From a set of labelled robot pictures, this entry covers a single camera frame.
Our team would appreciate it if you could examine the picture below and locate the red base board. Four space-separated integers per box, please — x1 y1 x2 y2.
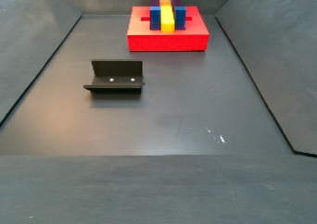
126 6 210 52

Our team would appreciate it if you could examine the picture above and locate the yellow long bar block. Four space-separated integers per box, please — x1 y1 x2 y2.
159 0 175 33

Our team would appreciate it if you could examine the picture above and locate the blue block left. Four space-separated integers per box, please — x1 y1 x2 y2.
150 6 160 31

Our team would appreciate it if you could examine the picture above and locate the blue block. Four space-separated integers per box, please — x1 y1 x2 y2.
175 6 186 30
150 6 160 31

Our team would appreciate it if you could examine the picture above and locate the blue block right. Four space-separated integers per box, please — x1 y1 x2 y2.
175 6 186 30

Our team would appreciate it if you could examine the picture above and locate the purple block left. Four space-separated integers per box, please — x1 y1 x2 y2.
171 0 182 6

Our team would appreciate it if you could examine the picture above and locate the black angle bracket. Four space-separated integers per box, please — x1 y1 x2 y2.
83 59 143 93

